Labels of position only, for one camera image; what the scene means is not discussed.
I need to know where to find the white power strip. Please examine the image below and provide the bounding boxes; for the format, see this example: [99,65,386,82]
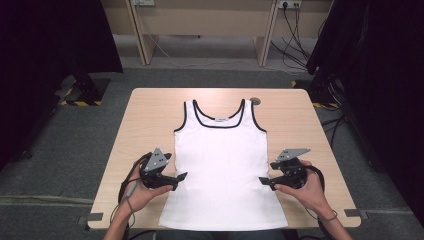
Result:
[278,0,303,10]

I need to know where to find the white tank top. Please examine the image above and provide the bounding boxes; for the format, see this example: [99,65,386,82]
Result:
[158,98,289,232]

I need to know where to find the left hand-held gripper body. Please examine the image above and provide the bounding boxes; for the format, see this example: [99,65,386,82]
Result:
[139,147,178,191]

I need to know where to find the white floor cable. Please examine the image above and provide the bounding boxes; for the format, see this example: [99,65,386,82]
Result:
[146,33,301,74]

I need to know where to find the black sleeved right gripper cable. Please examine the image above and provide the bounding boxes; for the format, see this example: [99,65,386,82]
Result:
[301,164,338,240]

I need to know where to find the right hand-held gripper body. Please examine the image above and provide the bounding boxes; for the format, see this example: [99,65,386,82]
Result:
[275,148,312,190]

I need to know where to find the black floor cables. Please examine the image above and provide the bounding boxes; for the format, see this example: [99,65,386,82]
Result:
[320,114,348,148]

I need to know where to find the thin grey cable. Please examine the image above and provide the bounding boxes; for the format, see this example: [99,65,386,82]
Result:
[110,179,140,229]

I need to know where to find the black curtain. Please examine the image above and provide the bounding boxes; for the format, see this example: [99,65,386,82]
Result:
[0,0,124,172]
[305,0,424,228]

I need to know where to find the yellow black hazard tape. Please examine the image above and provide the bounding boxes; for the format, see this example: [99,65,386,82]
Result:
[291,79,340,110]
[59,85,103,108]

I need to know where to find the bundle of black cables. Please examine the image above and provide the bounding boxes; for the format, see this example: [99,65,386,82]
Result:
[269,3,326,72]

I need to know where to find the grey table corner bracket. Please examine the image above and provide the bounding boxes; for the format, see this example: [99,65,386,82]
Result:
[343,208,369,221]
[78,212,104,231]

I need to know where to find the thin wrist band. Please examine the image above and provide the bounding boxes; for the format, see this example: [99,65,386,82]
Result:
[304,208,339,223]

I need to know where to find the black metal stand base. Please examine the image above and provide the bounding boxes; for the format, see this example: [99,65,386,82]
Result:
[71,72,111,105]

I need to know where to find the black sleeved gripper cable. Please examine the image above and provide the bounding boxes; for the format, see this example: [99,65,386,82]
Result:
[301,164,338,240]
[117,151,158,240]

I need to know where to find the black sleeved left gripper cable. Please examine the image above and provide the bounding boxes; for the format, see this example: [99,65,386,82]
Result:
[117,151,158,240]

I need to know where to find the person's left hand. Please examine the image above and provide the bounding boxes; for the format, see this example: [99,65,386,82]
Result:
[125,163,174,213]

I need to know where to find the person's right hand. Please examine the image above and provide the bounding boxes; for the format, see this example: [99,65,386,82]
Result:
[274,160,329,216]

